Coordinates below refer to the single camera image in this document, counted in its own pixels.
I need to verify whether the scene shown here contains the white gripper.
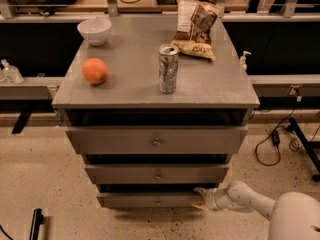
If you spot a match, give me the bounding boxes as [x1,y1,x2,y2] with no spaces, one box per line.
[191,187,220,211]

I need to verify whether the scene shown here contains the grey bottom drawer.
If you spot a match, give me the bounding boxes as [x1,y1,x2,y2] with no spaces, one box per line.
[97,192,201,208]

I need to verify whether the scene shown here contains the grey drawer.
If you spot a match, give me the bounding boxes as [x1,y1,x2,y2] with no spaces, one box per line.
[97,192,201,208]
[66,126,247,154]
[85,164,228,184]

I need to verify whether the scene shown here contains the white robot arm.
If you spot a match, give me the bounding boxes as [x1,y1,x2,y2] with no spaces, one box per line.
[192,181,320,240]

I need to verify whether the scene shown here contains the grey middle drawer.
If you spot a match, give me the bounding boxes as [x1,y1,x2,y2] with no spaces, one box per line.
[85,164,228,184]

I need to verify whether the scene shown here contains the grey drawer cabinet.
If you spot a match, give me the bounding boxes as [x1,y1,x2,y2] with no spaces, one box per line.
[53,15,259,195]

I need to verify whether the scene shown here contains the grey top drawer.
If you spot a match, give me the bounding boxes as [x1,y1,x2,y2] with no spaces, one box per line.
[66,126,247,154]

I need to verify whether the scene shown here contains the black stand leg right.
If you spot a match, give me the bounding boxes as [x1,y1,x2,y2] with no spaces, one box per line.
[288,117,320,182]

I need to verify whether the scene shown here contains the white pump bottle right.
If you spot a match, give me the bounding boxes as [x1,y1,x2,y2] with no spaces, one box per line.
[239,51,251,71]

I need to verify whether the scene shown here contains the silver drink can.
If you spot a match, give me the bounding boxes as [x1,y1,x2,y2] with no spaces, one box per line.
[158,44,179,94]

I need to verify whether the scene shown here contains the black bar on floor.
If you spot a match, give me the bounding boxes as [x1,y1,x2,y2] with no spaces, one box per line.
[29,208,43,240]

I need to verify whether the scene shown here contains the orange fruit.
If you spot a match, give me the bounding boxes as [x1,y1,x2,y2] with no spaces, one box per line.
[82,58,109,85]

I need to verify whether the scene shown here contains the brown chip bag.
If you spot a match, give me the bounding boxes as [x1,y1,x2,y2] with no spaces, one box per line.
[172,0,220,60]

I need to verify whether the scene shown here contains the white bowl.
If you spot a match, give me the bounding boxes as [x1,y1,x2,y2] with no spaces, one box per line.
[77,18,112,46]

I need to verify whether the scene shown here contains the clear sanitizer bottle left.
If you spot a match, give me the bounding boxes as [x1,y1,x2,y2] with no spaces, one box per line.
[1,59,24,84]

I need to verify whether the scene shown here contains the black floor cable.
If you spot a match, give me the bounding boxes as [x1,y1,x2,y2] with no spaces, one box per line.
[254,97,320,167]

